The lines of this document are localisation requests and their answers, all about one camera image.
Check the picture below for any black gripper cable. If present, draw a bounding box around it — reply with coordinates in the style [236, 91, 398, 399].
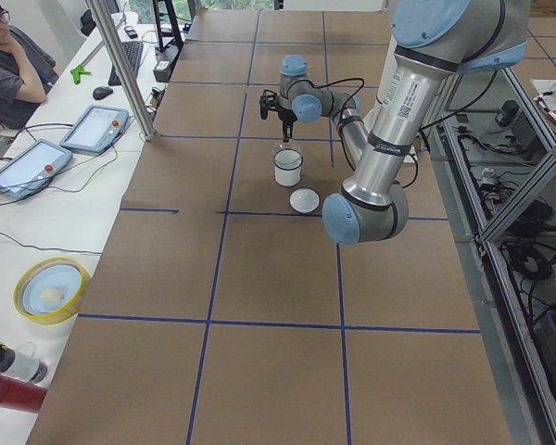
[312, 78, 366, 121]

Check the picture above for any aluminium frame rack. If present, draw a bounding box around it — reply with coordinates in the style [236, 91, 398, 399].
[426, 70, 556, 444]

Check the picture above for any black keyboard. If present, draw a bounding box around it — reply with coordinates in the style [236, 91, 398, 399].
[107, 41, 144, 86]

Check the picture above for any near teach pendant tablet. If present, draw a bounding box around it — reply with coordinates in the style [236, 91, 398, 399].
[0, 139, 72, 199]

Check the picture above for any yellow rimmed bowl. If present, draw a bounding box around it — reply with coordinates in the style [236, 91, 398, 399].
[13, 257, 92, 325]

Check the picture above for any seated person grey shirt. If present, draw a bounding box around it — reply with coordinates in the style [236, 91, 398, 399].
[0, 5, 60, 130]

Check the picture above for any clear bottle black cap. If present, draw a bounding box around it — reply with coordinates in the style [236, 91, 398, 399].
[0, 342, 47, 384]

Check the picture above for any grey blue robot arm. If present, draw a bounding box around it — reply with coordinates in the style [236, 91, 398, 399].
[277, 1, 531, 245]

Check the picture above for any red cylinder bottle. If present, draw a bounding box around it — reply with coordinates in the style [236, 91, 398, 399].
[0, 375, 47, 413]

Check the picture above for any green plastic clamp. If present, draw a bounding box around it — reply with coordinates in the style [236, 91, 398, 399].
[70, 64, 92, 85]

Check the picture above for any white enamel mug blue rim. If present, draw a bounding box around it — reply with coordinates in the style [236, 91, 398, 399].
[273, 157, 303, 187]

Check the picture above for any teach pendant tablet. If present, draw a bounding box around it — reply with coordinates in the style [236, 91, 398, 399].
[0, 139, 72, 199]
[59, 105, 130, 154]

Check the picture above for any black computer mouse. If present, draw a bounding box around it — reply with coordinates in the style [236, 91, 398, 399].
[92, 86, 113, 101]

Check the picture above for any far teach pendant tablet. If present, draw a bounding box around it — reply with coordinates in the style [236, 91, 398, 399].
[59, 105, 130, 154]

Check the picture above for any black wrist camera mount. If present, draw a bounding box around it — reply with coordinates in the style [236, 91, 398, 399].
[259, 89, 279, 120]

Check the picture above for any white mug lid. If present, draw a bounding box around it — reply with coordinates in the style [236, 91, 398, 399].
[289, 188, 320, 214]

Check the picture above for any clear plastic funnel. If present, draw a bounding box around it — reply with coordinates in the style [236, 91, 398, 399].
[272, 140, 302, 163]

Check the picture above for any black box device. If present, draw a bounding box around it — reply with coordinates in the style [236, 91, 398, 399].
[153, 45, 180, 83]

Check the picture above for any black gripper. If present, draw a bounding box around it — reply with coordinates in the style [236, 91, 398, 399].
[278, 106, 297, 142]

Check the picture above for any aluminium frame post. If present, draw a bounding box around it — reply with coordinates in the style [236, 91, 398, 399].
[87, 0, 156, 141]

